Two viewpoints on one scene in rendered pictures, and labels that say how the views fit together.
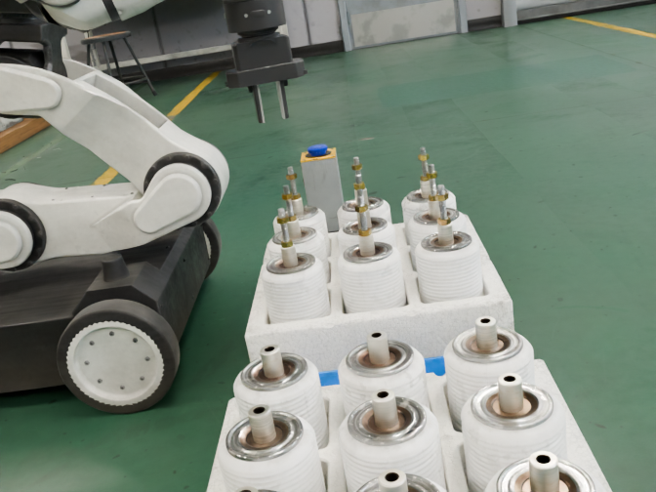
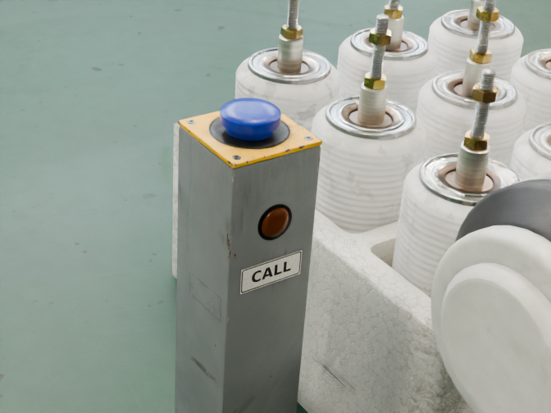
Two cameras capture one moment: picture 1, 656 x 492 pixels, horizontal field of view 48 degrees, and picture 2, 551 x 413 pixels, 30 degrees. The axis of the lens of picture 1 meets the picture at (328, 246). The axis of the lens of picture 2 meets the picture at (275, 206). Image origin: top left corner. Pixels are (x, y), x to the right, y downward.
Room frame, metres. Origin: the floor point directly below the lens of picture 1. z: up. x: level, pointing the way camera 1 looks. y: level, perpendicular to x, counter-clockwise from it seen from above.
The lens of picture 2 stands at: (1.81, 0.47, 0.62)
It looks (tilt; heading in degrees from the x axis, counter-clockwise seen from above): 31 degrees down; 230
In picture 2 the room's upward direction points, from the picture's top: 4 degrees clockwise
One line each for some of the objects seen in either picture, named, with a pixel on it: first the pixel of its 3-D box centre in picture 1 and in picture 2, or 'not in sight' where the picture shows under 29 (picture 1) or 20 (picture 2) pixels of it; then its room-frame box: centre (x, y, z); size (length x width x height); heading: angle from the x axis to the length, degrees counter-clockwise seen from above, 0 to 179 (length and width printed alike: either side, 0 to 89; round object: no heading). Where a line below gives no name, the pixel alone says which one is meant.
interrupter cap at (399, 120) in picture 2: (362, 204); (371, 118); (1.26, -0.07, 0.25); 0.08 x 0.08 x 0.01
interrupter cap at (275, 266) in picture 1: (290, 264); not in sight; (1.03, 0.06, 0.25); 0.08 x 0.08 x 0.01
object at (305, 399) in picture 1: (288, 439); not in sight; (0.71, 0.08, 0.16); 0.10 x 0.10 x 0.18
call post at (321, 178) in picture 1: (329, 227); (239, 322); (1.43, -0.01, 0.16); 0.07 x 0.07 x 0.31; 86
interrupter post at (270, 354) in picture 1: (271, 361); not in sight; (0.71, 0.08, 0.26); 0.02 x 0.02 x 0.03
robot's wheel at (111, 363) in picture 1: (119, 356); not in sight; (1.12, 0.38, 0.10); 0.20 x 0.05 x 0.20; 87
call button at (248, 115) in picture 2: (317, 151); (249, 123); (1.43, -0.01, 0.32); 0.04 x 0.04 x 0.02
